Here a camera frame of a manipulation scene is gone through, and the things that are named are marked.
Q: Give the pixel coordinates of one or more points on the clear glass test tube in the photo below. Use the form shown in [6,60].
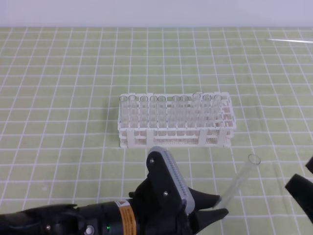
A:
[241,177]

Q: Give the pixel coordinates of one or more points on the white test tube rack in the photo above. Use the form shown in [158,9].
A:
[143,121]

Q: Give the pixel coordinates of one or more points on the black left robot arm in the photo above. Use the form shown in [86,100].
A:
[109,218]

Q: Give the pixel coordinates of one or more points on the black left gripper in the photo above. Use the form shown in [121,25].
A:
[163,203]

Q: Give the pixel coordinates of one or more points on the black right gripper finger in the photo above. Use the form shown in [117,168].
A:
[301,189]
[309,165]

